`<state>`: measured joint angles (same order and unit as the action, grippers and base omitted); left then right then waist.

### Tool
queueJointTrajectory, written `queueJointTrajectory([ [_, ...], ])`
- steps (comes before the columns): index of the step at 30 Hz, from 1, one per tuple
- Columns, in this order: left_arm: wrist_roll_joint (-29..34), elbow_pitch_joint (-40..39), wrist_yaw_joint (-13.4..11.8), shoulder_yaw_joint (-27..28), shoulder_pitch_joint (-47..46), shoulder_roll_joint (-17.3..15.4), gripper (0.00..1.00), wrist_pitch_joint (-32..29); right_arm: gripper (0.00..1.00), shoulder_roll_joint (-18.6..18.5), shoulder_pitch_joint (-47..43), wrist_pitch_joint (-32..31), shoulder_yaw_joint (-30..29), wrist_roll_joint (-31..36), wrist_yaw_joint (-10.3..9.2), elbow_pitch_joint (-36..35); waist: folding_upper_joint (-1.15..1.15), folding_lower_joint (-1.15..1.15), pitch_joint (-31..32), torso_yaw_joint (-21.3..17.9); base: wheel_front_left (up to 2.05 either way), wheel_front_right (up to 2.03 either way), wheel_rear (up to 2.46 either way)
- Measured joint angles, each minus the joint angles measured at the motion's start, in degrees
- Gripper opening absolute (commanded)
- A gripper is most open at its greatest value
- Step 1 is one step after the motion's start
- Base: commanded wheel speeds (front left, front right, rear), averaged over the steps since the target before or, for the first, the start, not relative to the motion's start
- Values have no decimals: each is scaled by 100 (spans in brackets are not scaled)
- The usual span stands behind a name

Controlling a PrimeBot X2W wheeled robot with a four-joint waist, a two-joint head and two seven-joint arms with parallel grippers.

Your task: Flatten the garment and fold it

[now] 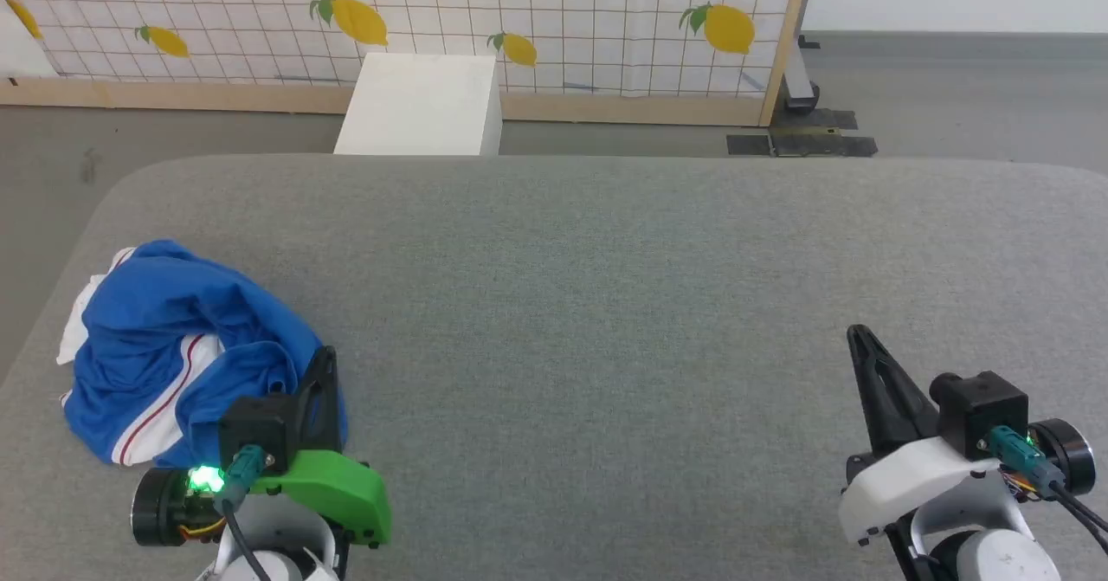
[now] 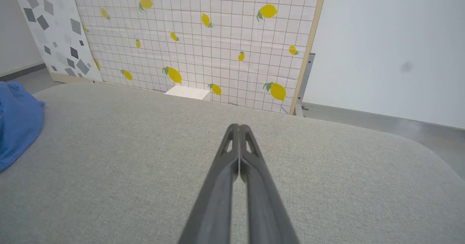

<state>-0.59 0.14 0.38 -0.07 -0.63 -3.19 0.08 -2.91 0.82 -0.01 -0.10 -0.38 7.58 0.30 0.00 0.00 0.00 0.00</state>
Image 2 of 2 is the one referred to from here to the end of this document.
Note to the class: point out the grey terrazzo pattern backdrop board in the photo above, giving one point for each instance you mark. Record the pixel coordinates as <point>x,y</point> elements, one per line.
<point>54,29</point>

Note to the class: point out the small white box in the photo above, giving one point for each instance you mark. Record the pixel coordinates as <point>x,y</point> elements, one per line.
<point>187,92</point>

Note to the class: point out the light grey fabric sofa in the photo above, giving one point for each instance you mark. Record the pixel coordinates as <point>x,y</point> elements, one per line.
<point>127,164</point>

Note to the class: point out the grey metal board stand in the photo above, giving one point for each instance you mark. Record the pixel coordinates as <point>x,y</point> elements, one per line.
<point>304,84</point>

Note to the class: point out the blue garment white red trim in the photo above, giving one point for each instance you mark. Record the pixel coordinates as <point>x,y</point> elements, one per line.
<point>18,124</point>

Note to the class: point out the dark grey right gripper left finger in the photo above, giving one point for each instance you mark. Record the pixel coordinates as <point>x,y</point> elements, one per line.
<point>214,200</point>

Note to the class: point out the lemon print tile backdrop board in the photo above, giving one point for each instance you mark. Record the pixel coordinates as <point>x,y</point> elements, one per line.
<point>203,44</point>

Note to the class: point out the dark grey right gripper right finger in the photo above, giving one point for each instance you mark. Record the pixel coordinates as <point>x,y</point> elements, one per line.
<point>265,204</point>

